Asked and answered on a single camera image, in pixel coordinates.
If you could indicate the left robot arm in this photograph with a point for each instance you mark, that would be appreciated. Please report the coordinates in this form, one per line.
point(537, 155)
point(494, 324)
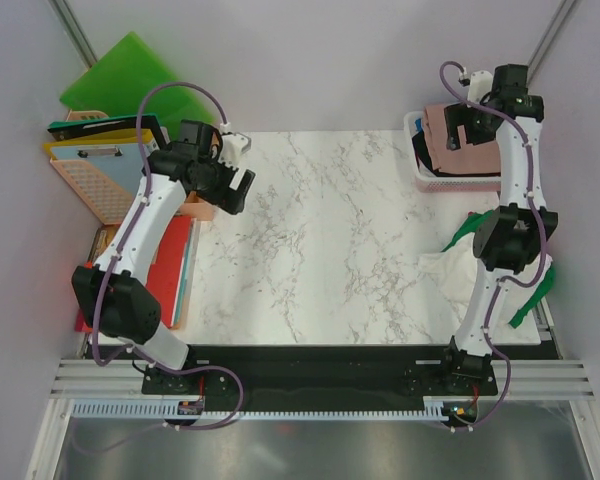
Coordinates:
point(112, 293)

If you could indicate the black folder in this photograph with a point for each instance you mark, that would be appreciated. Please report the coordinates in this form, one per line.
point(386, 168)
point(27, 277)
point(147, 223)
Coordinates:
point(78, 129)

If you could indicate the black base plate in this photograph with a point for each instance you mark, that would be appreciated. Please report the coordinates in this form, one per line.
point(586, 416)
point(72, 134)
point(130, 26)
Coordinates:
point(310, 376)

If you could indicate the white t shirt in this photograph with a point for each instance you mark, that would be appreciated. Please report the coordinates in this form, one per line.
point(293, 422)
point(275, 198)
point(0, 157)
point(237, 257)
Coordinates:
point(454, 272)

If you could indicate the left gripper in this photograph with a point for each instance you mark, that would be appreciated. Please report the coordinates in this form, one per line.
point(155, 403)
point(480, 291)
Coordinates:
point(227, 199)

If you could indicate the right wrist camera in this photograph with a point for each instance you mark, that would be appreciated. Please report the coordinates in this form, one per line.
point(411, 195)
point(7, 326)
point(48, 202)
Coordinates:
point(480, 84)

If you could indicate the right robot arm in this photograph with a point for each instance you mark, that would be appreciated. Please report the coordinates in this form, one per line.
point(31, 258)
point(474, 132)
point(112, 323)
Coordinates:
point(511, 245)

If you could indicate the brown book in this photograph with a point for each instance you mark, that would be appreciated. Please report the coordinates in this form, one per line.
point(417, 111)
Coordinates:
point(103, 237)

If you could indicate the green plastic folder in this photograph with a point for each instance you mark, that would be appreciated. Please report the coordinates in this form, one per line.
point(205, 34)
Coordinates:
point(121, 79)

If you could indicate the white cable duct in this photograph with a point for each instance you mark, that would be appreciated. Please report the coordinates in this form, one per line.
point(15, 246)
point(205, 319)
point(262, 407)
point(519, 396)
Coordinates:
point(418, 409)

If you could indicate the green t shirt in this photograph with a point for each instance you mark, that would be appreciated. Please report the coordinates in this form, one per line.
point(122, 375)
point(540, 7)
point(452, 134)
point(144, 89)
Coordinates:
point(471, 223)

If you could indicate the pink file rack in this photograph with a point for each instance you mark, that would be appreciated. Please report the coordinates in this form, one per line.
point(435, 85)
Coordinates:
point(106, 200)

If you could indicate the blue clipboard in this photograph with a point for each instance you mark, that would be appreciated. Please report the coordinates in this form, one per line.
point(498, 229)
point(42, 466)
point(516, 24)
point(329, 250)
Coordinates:
point(120, 162)

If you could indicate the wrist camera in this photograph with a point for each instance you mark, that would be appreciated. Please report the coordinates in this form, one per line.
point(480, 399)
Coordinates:
point(234, 147)
point(480, 84)

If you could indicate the orange desk organizer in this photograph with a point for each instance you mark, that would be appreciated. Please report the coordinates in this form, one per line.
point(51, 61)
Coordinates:
point(200, 207)

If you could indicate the white laundry basket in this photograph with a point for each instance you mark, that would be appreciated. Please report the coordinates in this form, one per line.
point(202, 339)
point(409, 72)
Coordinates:
point(431, 184)

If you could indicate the yellow folder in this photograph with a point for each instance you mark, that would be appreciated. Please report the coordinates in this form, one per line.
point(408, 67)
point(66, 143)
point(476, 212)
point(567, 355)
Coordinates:
point(90, 140)

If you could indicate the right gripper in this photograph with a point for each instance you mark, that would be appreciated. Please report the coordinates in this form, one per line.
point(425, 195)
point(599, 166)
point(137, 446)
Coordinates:
point(459, 114)

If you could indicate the pink t shirt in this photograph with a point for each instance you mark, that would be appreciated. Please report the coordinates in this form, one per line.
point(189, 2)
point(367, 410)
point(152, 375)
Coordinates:
point(434, 127)

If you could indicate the black t shirt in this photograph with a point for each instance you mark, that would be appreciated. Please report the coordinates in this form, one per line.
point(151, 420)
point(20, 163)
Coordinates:
point(422, 150)

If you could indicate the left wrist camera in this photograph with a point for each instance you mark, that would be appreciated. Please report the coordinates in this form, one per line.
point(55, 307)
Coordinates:
point(234, 147)

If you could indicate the aluminium frame rail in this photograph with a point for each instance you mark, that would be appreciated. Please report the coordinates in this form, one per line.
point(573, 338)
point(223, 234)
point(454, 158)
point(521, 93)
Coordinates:
point(538, 374)

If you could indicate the red folder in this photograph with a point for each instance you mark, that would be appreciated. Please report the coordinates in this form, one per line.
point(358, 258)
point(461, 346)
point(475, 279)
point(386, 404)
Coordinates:
point(168, 274)

